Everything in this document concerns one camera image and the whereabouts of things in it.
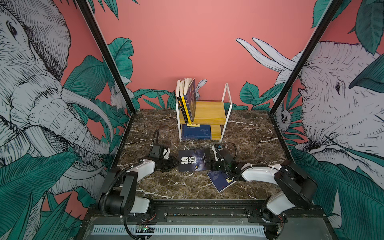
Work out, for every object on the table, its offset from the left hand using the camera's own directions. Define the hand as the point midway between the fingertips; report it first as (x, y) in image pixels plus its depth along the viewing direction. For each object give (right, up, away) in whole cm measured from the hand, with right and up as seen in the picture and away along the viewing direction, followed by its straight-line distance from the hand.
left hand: (179, 161), depth 89 cm
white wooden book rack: (+23, +30, +3) cm, 37 cm away
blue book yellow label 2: (+24, -11, -4) cm, 27 cm away
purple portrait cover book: (+7, +38, -9) cm, 40 cm away
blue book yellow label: (+10, +17, +12) cm, 23 cm away
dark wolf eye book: (+10, 0, +4) cm, 10 cm away
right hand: (+17, +1, -1) cm, 17 cm away
